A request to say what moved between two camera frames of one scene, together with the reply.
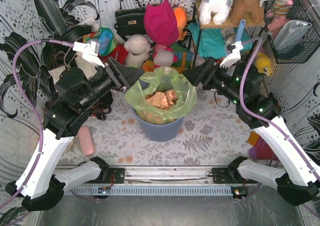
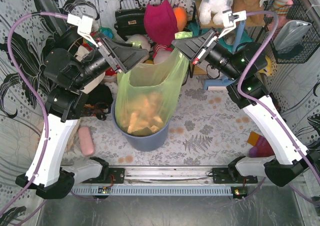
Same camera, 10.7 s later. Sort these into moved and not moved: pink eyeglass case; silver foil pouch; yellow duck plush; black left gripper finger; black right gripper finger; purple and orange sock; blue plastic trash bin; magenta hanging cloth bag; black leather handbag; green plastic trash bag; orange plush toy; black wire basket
Moved: green plastic trash bag; black right gripper finger; blue plastic trash bin; black left gripper finger
Not moved: purple and orange sock; black leather handbag; black wire basket; magenta hanging cloth bag; silver foil pouch; yellow duck plush; pink eyeglass case; orange plush toy
